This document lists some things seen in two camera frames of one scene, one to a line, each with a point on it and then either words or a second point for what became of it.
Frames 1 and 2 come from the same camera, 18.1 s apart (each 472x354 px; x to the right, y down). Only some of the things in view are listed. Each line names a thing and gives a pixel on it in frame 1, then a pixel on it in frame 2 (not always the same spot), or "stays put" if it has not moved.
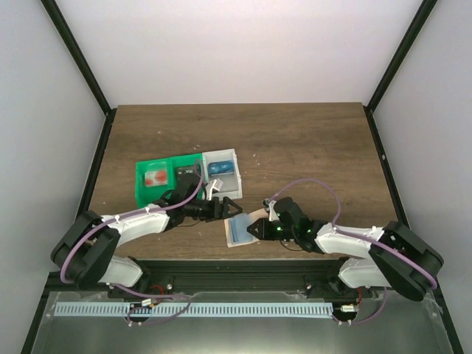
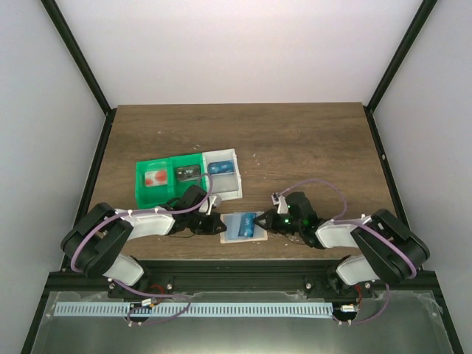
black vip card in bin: [192, 169] stays put
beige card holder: [236, 228] stays put
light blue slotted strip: [177, 309] stays put
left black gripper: [223, 209] → [212, 228]
